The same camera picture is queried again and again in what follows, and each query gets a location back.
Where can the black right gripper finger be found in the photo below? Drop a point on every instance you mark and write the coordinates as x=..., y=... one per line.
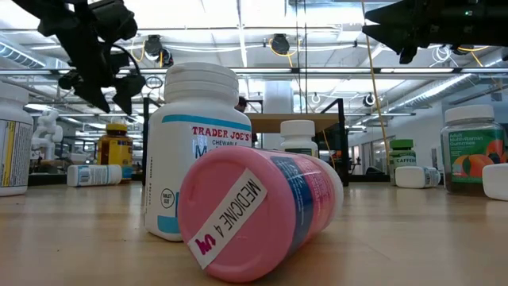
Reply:
x=397, y=14
x=397, y=39

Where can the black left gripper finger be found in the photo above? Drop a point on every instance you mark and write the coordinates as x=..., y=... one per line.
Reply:
x=87, y=89
x=129, y=91

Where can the amber bottle yellow cap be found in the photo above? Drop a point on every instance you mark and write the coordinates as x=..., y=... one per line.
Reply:
x=115, y=151

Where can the small white bottle blue label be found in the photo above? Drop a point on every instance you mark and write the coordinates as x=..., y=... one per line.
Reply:
x=496, y=180
x=93, y=175
x=414, y=176
x=297, y=135

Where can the large white medicine bottle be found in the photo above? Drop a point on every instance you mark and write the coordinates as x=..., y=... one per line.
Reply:
x=16, y=139

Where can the green cap caffeine bottle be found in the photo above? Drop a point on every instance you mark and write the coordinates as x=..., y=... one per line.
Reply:
x=401, y=157

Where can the multivitamin gummies bottle white cap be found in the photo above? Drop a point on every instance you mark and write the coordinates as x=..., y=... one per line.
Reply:
x=470, y=151

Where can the pink medicine bottle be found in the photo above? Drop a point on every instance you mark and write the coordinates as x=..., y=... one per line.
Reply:
x=238, y=222

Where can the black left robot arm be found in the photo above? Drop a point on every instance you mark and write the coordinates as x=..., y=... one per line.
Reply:
x=47, y=6

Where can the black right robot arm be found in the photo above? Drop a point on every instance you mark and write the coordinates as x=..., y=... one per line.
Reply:
x=492, y=24

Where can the wooden shelf black metal legs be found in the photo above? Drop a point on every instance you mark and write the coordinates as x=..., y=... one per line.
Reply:
x=285, y=123

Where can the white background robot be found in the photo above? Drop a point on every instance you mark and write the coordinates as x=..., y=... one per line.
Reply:
x=47, y=131

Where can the person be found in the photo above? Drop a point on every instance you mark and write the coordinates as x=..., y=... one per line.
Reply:
x=241, y=104

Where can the black metal rig frame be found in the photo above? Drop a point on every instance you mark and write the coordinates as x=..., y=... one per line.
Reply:
x=79, y=180

